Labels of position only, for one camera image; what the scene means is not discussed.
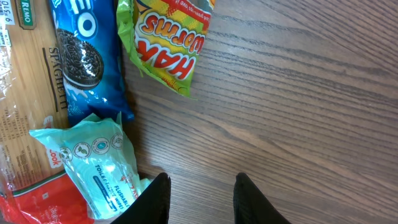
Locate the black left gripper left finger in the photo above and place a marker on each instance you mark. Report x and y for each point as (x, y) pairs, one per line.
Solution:
(152, 206)

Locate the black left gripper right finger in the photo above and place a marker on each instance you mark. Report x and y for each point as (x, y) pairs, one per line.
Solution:
(251, 206)

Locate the teal snack packet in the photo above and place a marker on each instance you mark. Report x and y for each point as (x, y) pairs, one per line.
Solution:
(99, 159)

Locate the red snack packet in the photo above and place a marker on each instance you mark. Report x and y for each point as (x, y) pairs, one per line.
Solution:
(34, 185)

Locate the green snack packet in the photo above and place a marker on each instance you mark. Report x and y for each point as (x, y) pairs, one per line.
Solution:
(164, 38)

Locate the blue Oreo cookie pack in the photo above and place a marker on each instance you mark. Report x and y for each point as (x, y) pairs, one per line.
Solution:
(89, 47)

